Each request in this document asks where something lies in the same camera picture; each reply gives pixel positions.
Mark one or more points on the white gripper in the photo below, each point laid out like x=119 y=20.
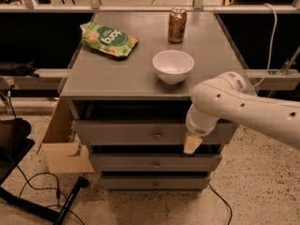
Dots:
x=197 y=128

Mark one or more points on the grey top drawer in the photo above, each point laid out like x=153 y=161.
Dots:
x=130 y=132

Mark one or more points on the grey drawer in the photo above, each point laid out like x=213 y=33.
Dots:
x=130 y=132
x=154 y=162
x=155 y=182

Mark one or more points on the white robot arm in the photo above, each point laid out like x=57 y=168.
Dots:
x=225 y=97

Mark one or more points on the grey drawer cabinet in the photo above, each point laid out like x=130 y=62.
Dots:
x=104 y=88

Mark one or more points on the grey bottom drawer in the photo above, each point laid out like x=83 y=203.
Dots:
x=155 y=182

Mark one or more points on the grey middle drawer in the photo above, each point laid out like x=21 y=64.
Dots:
x=154 y=162

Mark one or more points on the white bowl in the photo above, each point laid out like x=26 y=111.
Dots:
x=172 y=66

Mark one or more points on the brown soda can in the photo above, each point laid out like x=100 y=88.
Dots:
x=177 y=24

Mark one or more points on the cardboard box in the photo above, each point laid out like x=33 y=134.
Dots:
x=61 y=147

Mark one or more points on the green snack bag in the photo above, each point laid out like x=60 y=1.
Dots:
x=107 y=40

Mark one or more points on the black floor stand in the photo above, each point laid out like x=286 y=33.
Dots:
x=14 y=145

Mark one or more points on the black cloth on rail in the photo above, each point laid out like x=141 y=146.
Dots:
x=18 y=69

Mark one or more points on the metal frame railing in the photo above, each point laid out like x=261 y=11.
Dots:
x=81 y=6

